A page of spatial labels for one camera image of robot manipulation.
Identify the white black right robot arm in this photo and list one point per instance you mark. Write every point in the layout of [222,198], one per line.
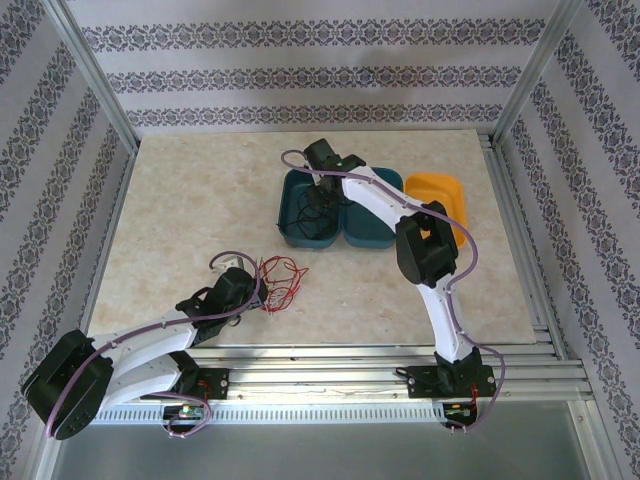
[445,320]

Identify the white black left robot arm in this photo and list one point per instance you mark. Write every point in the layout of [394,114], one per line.
[145,375]

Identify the teal plastic bin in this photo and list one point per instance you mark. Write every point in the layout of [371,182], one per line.
[287,195]
[370,230]

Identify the orange plastic bin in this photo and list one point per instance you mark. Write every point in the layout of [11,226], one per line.
[430,187]

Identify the small circuit board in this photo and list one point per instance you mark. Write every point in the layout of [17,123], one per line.
[460,410]
[189,411]

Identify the grey metal base panel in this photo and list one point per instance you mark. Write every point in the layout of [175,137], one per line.
[325,455]

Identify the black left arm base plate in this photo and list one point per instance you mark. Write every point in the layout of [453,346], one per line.
[215,384]

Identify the aluminium base rail bed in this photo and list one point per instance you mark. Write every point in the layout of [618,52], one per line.
[325,380]

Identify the aluminium side rail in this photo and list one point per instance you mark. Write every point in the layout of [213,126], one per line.
[103,250]
[510,200]

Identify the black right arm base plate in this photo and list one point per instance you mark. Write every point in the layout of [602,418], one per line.
[420,382]

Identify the aluminium frame post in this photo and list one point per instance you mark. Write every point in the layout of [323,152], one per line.
[533,75]
[99,85]

